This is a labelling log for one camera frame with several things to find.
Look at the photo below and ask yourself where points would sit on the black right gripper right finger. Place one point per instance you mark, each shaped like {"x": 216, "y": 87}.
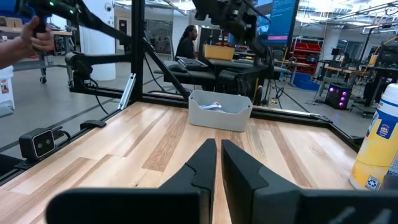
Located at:
{"x": 264, "y": 202}

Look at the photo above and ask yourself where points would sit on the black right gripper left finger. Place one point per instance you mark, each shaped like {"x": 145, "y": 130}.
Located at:
{"x": 174, "y": 205}

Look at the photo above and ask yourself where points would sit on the white travel toothpaste tube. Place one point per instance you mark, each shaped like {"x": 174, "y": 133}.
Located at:
{"x": 211, "y": 106}

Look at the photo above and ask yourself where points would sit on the person's forearm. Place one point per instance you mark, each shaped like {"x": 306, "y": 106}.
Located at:
{"x": 12, "y": 54}

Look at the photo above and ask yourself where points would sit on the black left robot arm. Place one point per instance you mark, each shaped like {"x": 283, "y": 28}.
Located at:
{"x": 236, "y": 82}

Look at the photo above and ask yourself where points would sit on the yellow cardboard box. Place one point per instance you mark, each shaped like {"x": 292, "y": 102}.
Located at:
{"x": 219, "y": 52}

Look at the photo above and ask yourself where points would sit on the person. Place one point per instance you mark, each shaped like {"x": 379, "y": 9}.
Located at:
{"x": 186, "y": 46}

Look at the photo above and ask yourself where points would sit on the black keyboard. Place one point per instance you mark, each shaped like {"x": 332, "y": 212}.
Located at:
{"x": 192, "y": 63}

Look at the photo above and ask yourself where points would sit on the blue screen monitor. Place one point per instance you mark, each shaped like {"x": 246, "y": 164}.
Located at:
{"x": 281, "y": 18}

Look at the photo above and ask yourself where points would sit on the black desk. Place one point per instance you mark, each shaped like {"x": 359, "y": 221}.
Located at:
{"x": 192, "y": 75}

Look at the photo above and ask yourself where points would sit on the red parts bin rack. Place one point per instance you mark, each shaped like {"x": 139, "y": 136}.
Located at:
{"x": 306, "y": 51}

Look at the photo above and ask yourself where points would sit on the light grey plastic bin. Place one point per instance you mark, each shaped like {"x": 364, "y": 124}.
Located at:
{"x": 217, "y": 119}

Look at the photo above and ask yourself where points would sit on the yellow disinfecting wipes canister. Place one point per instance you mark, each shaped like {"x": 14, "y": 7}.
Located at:
{"x": 376, "y": 149}

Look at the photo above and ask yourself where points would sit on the white building pillar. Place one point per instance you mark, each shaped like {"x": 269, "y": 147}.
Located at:
{"x": 99, "y": 56}

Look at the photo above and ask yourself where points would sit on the black computer with pink lights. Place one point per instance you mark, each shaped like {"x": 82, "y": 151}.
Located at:
{"x": 338, "y": 96}

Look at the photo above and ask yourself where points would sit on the person's hand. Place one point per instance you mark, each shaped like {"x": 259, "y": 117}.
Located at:
{"x": 37, "y": 37}

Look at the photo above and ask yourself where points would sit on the white bucket with label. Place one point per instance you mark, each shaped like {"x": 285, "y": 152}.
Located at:
{"x": 6, "y": 87}

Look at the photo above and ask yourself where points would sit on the silver aluminium bracket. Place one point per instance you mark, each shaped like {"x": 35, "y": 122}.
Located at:
{"x": 127, "y": 91}

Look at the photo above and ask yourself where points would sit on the black table-level camera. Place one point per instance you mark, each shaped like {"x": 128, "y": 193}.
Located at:
{"x": 37, "y": 143}

